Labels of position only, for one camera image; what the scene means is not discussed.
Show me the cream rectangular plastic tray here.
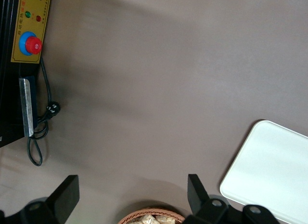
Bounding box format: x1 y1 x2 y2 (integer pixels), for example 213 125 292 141
219 119 308 224

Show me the brown table cover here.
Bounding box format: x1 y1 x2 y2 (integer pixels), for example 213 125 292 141
0 0 308 224

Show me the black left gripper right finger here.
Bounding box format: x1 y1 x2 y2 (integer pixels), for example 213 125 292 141
184 173 232 224

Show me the black sealing machine yellow panel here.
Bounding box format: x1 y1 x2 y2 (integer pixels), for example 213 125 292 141
0 0 52 148

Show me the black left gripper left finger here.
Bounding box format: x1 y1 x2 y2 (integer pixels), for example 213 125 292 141
21 175 80 224

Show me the tan rice cracker pack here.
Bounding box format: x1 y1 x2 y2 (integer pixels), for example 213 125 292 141
134 214 157 224
155 214 177 224

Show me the round brown wicker basket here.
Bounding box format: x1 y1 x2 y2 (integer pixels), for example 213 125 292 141
117 208 186 224

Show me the black power cord with plug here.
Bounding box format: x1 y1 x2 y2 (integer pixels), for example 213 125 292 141
26 57 62 167

